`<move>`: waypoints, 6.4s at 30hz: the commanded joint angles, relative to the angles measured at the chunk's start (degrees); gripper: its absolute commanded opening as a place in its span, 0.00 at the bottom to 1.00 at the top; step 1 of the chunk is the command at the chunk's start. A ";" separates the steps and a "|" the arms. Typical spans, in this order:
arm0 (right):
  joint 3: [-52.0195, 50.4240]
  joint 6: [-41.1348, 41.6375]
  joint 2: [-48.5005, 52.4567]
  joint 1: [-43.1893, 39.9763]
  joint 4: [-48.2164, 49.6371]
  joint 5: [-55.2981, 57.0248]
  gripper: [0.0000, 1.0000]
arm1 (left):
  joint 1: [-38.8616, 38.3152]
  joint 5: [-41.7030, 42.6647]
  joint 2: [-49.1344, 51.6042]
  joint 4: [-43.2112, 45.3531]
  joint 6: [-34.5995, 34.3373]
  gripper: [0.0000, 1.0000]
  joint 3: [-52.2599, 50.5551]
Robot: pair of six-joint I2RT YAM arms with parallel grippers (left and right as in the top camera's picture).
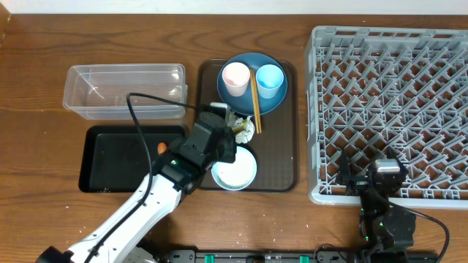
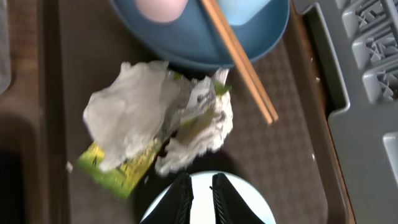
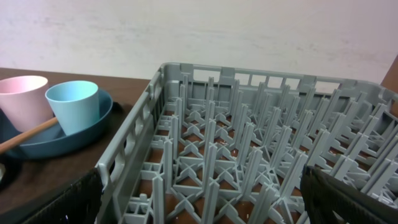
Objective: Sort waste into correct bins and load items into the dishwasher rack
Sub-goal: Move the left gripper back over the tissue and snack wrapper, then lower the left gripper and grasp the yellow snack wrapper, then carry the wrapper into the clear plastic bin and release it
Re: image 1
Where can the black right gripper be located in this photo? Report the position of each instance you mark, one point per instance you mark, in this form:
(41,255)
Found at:
(357,183)

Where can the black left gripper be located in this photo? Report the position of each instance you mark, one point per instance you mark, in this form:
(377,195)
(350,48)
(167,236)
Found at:
(232,143)

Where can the light blue bowl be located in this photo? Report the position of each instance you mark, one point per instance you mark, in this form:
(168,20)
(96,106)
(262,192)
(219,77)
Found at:
(239,174)

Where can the white tissue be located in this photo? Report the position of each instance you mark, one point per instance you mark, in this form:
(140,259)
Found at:
(244,136)

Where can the light blue cup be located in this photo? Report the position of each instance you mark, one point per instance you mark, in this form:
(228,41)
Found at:
(269,79)

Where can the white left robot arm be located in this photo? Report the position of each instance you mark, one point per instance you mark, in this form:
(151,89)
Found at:
(113,240)

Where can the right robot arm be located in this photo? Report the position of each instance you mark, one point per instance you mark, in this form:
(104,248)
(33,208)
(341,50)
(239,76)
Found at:
(388,230)

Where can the grey dishwasher rack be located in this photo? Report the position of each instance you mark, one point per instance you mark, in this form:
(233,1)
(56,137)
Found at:
(372,88)

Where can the orange carrot piece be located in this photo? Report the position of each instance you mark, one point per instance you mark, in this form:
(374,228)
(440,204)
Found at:
(161,148)

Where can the black tray bin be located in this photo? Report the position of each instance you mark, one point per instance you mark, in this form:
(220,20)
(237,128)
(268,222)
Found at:
(114,160)

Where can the dark blue plate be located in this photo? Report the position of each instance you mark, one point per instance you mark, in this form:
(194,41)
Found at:
(243,105)

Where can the pink cup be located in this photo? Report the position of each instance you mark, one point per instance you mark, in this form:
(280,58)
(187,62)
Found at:
(236,78)

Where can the clear plastic bin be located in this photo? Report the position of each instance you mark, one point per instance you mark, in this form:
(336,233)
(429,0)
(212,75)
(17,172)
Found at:
(99,92)

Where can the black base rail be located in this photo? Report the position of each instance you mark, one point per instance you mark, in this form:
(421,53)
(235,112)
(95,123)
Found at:
(145,252)

